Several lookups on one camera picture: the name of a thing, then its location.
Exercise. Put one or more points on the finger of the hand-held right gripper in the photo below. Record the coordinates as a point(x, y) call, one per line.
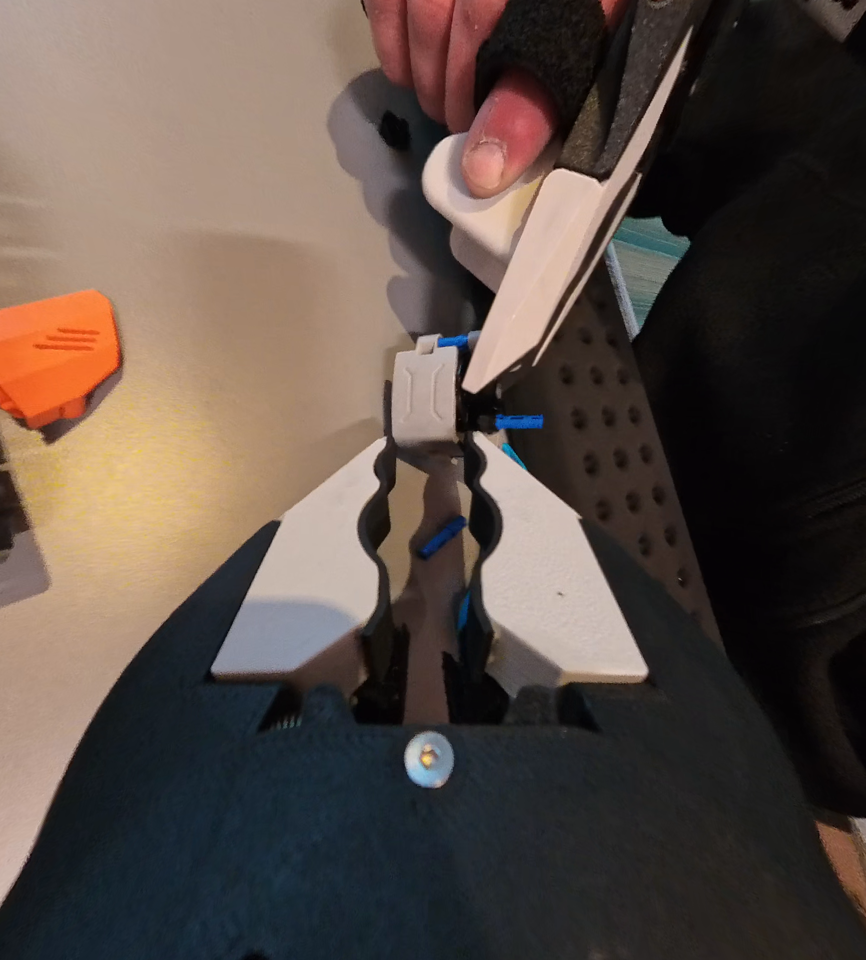
point(553, 270)

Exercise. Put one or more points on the orange slotted panel piece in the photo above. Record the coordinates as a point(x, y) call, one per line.
point(43, 353)

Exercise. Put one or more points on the person's right hand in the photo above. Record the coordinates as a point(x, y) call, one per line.
point(425, 45)

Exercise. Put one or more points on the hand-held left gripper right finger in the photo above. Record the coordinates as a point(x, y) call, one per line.
point(561, 600)

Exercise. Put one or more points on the blue plastic pin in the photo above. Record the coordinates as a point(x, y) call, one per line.
point(442, 537)

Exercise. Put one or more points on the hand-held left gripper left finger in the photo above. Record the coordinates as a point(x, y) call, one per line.
point(298, 600)

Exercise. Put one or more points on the light grey block with pins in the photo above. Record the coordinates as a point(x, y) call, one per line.
point(430, 402)

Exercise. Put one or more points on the small black round piece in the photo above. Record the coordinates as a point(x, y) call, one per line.
point(392, 129)

